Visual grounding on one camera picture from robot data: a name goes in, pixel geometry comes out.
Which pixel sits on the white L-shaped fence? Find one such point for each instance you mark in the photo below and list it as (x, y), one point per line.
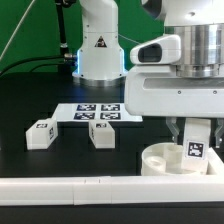
(116, 190)

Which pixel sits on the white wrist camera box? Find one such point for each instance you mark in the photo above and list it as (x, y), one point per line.
(162, 50)

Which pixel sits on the white marker sheet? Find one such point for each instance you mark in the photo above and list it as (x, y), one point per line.
(82, 112)

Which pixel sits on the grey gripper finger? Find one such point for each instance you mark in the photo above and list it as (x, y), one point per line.
(171, 123)
(219, 132)

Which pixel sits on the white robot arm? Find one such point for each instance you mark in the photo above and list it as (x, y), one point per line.
(179, 74)

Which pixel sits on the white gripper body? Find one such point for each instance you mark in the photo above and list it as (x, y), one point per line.
(157, 91)

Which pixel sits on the thin grey rod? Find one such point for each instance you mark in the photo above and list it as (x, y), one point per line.
(19, 24)

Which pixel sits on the black vertical pole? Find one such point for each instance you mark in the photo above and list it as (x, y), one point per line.
(64, 68)

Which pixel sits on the white round stool seat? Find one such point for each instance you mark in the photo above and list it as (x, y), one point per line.
(165, 159)

